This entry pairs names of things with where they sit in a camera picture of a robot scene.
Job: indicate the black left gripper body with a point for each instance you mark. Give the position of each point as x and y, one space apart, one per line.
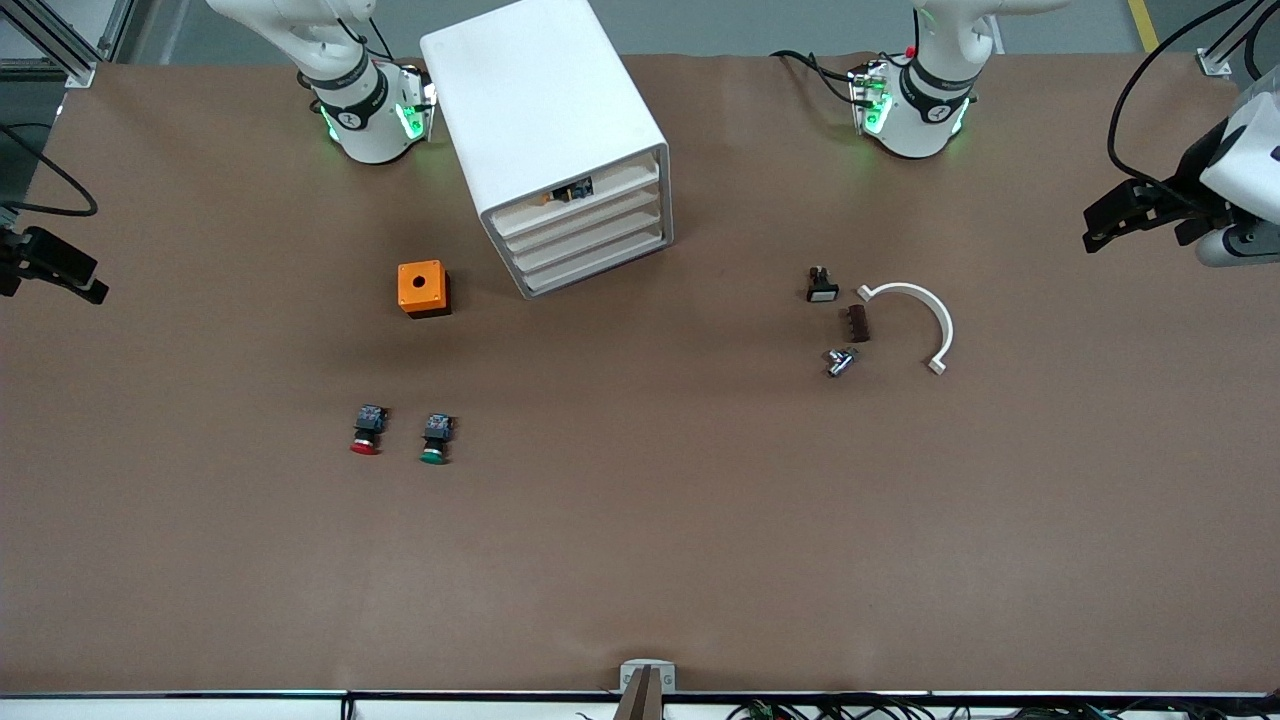
1186 187

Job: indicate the red push button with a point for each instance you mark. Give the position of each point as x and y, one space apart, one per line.
368 420

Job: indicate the white plastic drawer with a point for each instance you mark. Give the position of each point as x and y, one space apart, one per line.
580 218
590 238
520 214
595 260

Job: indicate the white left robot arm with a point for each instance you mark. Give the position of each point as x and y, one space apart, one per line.
925 125

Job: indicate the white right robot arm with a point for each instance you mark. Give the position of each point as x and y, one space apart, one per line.
370 130

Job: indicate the green push button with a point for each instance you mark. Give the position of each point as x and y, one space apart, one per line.
437 430

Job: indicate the white drawer cabinet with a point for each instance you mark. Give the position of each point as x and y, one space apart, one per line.
540 100

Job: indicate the brown terminal block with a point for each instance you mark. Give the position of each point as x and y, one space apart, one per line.
857 325

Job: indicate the small silver connector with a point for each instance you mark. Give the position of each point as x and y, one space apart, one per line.
838 363

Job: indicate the small blue black component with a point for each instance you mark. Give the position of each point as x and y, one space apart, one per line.
578 188

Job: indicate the brown table cover sheet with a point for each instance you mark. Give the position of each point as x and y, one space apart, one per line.
640 520

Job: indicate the aluminium frame post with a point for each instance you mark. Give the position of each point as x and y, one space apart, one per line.
80 72
1215 62

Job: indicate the white curved bracket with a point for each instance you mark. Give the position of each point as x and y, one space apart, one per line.
945 325

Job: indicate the black rectangular switch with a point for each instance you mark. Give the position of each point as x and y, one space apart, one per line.
822 290

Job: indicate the orange button enclosure box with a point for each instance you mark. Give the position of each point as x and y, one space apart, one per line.
408 292

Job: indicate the white table edge rail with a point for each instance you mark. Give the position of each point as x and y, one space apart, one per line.
200 709

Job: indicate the grey metal bracket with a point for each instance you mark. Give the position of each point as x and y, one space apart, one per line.
632 668

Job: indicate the brown wedge post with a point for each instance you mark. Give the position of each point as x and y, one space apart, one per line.
640 702

